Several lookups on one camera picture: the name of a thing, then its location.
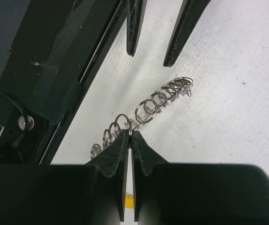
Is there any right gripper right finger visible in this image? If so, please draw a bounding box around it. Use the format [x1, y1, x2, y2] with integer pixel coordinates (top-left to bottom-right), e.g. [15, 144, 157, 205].
[131, 131, 269, 225]

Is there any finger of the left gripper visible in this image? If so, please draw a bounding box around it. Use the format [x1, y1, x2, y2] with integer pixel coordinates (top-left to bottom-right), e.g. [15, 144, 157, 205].
[126, 0, 147, 56]
[163, 0, 210, 67]

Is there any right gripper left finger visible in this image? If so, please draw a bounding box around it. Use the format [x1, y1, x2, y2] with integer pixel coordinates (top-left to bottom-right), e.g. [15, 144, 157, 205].
[0, 130, 129, 225]

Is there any silver spiked keyring disc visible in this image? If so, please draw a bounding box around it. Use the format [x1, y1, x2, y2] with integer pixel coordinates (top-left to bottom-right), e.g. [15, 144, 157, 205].
[90, 77, 193, 159]

